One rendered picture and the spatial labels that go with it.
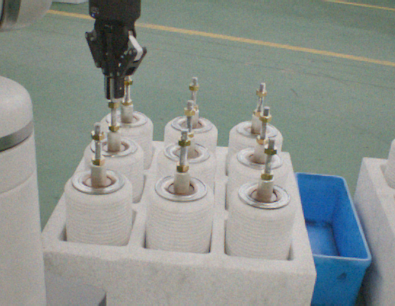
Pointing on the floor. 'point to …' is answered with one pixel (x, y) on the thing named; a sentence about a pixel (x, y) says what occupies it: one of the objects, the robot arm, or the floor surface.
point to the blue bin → (333, 239)
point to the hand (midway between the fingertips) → (114, 87)
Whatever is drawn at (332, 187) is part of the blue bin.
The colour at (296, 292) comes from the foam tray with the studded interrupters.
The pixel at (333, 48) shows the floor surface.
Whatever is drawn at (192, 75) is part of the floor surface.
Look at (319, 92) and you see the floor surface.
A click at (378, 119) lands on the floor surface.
